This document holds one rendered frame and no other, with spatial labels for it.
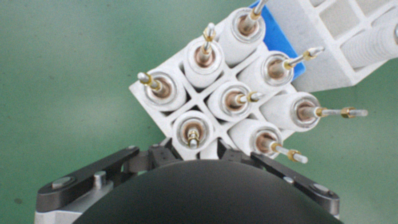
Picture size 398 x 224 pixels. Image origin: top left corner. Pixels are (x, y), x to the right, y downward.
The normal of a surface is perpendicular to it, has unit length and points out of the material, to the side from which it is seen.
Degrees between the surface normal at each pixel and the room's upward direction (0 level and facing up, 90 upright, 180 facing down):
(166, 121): 0
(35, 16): 0
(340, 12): 90
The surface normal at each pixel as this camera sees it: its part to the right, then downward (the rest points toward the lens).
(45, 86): 0.06, 0.02
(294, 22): -0.80, 0.59
